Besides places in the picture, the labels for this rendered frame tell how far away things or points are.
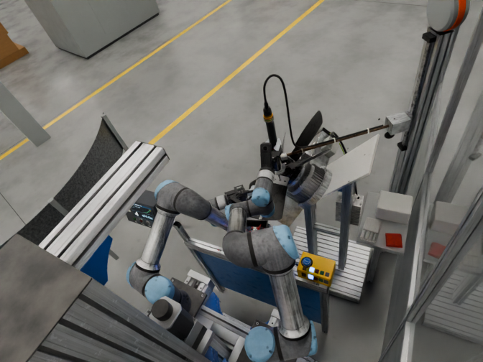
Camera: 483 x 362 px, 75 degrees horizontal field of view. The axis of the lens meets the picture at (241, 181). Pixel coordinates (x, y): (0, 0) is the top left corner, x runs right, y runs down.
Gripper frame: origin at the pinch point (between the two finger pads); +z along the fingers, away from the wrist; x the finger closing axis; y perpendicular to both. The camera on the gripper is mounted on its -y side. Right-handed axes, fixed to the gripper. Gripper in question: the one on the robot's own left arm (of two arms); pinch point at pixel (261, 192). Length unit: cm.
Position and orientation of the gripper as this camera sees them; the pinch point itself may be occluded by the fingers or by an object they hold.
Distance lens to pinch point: 167.8
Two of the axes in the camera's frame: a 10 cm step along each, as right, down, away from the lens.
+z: 9.6, -2.9, -0.1
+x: 2.3, 7.1, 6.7
